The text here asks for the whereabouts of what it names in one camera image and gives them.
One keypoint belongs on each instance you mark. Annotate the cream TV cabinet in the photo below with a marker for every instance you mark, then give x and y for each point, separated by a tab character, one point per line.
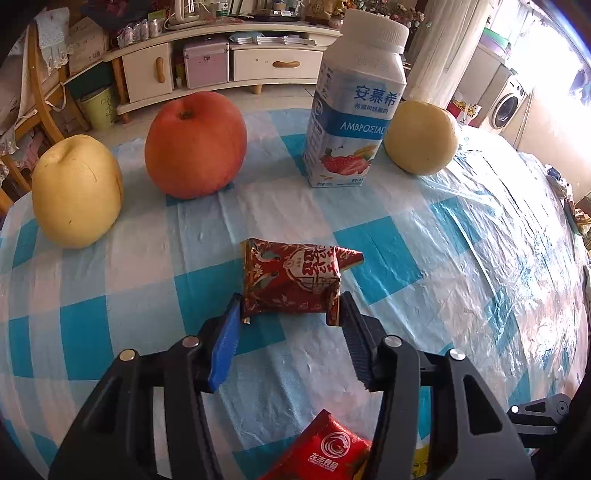
260	53

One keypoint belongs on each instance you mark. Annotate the green waste bin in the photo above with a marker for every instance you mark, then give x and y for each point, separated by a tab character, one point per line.
99	107

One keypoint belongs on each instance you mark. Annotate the right yellow pear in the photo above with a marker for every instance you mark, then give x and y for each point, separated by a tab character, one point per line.
422	138

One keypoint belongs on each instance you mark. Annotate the blue checkered tablecloth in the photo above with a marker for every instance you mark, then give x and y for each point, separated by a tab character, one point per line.
479	256

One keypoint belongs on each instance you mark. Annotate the left yellow pear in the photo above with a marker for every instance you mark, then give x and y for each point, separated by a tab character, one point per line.
77	191

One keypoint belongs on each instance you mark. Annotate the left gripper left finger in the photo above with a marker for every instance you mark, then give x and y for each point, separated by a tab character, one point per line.
112	436

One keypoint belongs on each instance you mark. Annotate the red patterned candy wrapper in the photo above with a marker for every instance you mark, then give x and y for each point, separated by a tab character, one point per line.
294	278

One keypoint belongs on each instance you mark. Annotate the white yogurt drink bottle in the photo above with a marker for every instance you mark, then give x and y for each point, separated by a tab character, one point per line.
360	84

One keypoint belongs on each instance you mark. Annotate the small red candy wrapper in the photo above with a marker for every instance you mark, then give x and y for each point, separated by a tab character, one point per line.
325	450

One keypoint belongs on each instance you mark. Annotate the white washing machine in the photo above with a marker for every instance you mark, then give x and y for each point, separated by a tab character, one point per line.
501	101

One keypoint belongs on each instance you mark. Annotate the covered standing air conditioner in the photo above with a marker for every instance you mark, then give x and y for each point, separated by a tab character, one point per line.
443	48

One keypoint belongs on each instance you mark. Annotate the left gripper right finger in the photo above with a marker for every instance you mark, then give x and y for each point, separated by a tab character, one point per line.
471	435

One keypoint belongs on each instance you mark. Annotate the red apple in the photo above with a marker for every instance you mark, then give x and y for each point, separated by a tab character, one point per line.
195	145

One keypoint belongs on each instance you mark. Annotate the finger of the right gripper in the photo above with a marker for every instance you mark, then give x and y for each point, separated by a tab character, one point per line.
537	422

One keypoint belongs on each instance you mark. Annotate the light wooden chair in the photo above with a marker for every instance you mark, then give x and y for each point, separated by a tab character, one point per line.
45	92

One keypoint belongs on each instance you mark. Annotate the pink storage box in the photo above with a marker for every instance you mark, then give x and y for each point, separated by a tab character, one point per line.
206	62

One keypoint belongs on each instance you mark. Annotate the yellow pear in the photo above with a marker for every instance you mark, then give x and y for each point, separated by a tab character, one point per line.
422	138
77	191

